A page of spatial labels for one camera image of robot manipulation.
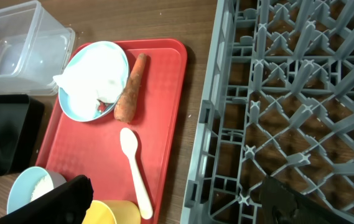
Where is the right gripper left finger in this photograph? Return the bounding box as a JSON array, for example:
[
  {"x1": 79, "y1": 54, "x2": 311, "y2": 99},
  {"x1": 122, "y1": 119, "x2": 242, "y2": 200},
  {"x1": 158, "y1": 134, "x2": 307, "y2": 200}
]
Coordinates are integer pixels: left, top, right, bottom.
[{"x1": 0, "y1": 175, "x2": 93, "y2": 224}]

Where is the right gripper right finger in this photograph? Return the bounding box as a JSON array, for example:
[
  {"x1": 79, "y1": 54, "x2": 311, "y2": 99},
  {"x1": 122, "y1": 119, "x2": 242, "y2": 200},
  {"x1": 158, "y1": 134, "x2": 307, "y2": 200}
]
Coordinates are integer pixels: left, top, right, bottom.
[{"x1": 259, "y1": 175, "x2": 350, "y2": 224}]

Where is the white rice pile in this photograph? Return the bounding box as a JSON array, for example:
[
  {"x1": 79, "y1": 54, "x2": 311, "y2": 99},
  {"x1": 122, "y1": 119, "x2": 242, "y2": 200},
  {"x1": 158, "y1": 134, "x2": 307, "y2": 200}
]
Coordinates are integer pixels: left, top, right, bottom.
[{"x1": 30, "y1": 175, "x2": 54, "y2": 202}]

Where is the yellow plastic cup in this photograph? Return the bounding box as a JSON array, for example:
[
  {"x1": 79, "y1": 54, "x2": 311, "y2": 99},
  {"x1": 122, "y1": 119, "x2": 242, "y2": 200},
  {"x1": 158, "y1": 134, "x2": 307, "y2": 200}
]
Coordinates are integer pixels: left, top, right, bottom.
[{"x1": 82, "y1": 200, "x2": 141, "y2": 224}]

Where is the light blue bowl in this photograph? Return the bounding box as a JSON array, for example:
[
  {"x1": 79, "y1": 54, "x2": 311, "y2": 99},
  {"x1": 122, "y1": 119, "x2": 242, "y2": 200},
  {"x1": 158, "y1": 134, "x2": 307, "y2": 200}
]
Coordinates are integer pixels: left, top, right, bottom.
[{"x1": 7, "y1": 166, "x2": 66, "y2": 214}]

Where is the orange carrot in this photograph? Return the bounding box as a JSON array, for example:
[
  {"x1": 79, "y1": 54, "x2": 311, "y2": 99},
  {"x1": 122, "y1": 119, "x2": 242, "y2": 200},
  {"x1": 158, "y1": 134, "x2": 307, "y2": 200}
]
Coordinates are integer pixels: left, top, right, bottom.
[{"x1": 114, "y1": 53, "x2": 147, "y2": 123}]

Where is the white paper napkin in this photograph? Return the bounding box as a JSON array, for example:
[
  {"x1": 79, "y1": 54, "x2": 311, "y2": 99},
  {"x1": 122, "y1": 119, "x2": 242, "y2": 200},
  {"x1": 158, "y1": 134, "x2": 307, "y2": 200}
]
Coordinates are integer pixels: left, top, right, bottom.
[{"x1": 52, "y1": 42, "x2": 129, "y2": 119}]

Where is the grey dishwasher rack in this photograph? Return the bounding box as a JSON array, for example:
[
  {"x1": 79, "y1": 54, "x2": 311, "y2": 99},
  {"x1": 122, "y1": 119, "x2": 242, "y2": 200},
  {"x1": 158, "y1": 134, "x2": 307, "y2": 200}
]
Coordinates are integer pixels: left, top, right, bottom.
[{"x1": 180, "y1": 0, "x2": 354, "y2": 223}]

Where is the white plastic spoon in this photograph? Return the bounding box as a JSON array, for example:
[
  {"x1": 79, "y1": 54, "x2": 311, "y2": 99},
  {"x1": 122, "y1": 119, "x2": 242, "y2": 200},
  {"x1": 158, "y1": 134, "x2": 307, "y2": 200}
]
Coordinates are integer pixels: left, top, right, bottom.
[{"x1": 119, "y1": 128, "x2": 154, "y2": 220}]

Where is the black plastic tray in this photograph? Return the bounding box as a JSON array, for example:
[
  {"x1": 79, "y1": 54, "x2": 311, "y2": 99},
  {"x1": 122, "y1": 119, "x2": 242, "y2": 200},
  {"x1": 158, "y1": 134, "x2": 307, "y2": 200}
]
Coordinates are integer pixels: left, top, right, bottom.
[{"x1": 0, "y1": 95, "x2": 45, "y2": 176}]

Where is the light blue plate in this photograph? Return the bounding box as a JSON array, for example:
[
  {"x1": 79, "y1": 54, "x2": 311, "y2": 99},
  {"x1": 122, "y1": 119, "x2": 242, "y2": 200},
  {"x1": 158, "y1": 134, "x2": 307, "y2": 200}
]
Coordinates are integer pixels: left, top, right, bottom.
[{"x1": 58, "y1": 40, "x2": 130, "y2": 123}]

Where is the clear plastic bin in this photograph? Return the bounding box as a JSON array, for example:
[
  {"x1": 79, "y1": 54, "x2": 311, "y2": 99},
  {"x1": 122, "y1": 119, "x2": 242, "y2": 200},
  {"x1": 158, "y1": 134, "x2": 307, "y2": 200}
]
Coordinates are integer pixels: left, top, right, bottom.
[{"x1": 0, "y1": 1, "x2": 75, "y2": 96}]

